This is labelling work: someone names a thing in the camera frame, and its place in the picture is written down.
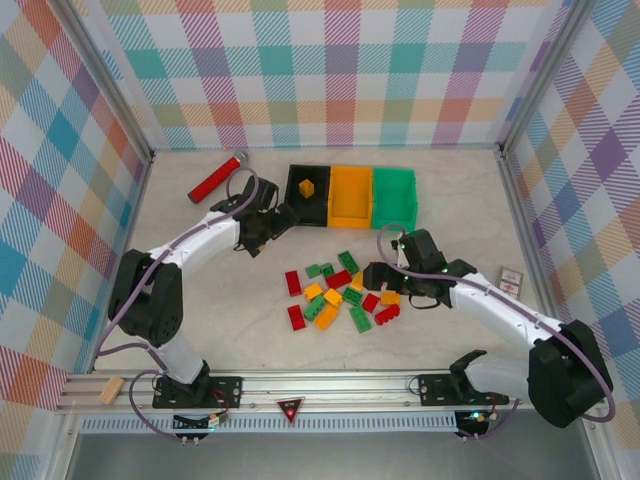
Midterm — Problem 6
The black plastic bin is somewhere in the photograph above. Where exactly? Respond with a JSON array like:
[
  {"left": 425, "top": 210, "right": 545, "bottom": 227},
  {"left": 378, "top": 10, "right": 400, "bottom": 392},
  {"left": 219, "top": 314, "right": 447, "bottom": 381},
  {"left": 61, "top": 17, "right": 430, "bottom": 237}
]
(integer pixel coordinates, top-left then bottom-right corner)
[{"left": 283, "top": 163, "right": 332, "bottom": 229}]

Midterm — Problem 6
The red glitter tube grey cap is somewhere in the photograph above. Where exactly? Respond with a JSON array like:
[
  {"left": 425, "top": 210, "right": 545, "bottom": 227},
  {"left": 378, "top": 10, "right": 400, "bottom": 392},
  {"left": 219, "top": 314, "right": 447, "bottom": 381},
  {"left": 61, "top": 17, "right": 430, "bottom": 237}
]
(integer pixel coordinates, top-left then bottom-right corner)
[{"left": 187, "top": 151, "right": 251, "bottom": 206}]

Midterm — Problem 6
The yellow plastic bin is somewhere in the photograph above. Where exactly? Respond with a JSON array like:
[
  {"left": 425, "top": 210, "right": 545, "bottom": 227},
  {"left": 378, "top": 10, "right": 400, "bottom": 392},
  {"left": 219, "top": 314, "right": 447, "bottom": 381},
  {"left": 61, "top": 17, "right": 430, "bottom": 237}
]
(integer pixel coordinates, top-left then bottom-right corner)
[{"left": 327, "top": 164, "right": 375, "bottom": 231}]

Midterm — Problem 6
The green plastic bin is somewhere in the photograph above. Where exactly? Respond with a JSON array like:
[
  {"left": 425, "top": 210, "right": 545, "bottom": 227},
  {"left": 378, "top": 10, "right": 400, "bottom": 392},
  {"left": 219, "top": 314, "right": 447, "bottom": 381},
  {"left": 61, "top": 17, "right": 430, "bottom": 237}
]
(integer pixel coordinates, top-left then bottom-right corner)
[{"left": 370, "top": 167, "right": 419, "bottom": 232}]

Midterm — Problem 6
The small black controller board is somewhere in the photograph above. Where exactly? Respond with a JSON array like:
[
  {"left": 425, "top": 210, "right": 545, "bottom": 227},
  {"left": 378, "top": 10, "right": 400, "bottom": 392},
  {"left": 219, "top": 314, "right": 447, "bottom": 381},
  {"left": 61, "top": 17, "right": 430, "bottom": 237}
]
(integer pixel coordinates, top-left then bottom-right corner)
[
  {"left": 455, "top": 409, "right": 492, "bottom": 437},
  {"left": 172, "top": 412, "right": 231, "bottom": 432}
]

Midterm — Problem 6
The red triangle warning badge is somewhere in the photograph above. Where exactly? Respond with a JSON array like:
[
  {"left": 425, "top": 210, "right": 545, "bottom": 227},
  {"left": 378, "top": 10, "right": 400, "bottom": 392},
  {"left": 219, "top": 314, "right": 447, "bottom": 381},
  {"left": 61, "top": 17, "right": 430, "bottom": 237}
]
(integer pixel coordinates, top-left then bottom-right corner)
[{"left": 276, "top": 396, "right": 306, "bottom": 429}]

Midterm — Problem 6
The grey metal panel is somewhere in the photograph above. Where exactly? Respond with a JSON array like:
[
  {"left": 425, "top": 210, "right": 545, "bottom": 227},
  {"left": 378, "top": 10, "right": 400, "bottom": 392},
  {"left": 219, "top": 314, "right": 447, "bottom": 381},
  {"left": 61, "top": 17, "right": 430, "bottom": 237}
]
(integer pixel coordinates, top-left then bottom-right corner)
[{"left": 62, "top": 432, "right": 604, "bottom": 480}]

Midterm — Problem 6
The small wooden block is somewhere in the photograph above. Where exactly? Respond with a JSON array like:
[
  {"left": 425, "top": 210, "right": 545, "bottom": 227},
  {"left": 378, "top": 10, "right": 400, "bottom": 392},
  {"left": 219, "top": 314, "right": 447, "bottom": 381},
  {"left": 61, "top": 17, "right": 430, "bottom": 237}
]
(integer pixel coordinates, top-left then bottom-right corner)
[{"left": 97, "top": 377, "right": 125, "bottom": 405}]

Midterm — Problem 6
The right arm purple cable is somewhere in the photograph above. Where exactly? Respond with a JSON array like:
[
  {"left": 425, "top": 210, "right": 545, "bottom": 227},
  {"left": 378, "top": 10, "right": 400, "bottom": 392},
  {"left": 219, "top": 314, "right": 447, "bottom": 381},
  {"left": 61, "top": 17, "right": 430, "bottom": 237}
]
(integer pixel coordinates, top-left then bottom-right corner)
[{"left": 375, "top": 223, "right": 615, "bottom": 442}]

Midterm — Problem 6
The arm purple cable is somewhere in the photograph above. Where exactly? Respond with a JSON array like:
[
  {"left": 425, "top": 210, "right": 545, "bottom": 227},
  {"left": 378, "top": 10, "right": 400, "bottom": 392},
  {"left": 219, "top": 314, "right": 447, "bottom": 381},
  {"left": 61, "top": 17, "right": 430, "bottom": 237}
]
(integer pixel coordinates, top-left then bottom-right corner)
[
  {"left": 94, "top": 167, "right": 261, "bottom": 442},
  {"left": 375, "top": 223, "right": 615, "bottom": 442}
]

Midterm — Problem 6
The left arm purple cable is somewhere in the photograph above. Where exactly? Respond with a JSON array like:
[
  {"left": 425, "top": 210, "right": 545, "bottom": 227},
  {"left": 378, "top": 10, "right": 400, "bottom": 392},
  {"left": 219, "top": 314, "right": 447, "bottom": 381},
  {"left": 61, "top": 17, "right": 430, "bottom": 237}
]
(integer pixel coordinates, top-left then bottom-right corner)
[{"left": 94, "top": 167, "right": 261, "bottom": 442}]

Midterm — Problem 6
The small card on rail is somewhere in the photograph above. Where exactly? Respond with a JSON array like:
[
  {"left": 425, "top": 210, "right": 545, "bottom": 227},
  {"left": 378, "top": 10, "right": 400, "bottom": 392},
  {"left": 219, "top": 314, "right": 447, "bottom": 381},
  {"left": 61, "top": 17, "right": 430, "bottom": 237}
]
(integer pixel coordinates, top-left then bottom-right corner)
[{"left": 497, "top": 268, "right": 524, "bottom": 300}]

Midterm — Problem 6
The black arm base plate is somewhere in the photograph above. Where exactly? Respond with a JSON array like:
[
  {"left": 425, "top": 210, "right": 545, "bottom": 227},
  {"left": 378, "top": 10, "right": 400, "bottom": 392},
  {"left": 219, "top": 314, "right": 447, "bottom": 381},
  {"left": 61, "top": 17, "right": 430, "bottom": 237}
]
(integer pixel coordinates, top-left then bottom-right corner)
[
  {"left": 152, "top": 375, "right": 244, "bottom": 410},
  {"left": 415, "top": 373, "right": 510, "bottom": 407}
]

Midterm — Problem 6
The aluminium mounting rail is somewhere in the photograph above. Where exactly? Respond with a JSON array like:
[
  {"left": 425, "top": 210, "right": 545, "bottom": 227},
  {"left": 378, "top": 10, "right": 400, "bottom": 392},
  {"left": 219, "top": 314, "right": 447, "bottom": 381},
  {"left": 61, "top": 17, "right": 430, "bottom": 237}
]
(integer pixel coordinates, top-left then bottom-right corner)
[{"left": 53, "top": 370, "right": 531, "bottom": 415}]

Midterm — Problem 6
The aluminium side rail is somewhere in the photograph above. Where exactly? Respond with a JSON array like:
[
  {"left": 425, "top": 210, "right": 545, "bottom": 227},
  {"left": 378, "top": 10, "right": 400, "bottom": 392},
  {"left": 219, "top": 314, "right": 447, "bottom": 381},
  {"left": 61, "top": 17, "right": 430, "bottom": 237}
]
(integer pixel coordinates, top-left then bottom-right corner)
[
  {"left": 497, "top": 144, "right": 564, "bottom": 326},
  {"left": 88, "top": 152, "right": 157, "bottom": 375}
]

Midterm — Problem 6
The slotted grey cable duct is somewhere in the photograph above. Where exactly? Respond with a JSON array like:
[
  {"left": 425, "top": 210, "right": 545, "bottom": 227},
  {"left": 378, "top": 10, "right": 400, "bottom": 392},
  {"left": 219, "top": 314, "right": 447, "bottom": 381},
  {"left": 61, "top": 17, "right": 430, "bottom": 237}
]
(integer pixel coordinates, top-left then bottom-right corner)
[{"left": 78, "top": 417, "right": 464, "bottom": 435}]

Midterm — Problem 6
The aluminium frame post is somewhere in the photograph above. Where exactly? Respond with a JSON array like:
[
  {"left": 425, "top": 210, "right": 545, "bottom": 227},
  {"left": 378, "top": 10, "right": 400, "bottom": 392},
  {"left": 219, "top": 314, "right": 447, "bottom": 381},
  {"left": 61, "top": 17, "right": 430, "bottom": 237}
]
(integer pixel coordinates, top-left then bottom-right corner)
[
  {"left": 498, "top": 0, "right": 600, "bottom": 154},
  {"left": 52, "top": 0, "right": 156, "bottom": 164}
]

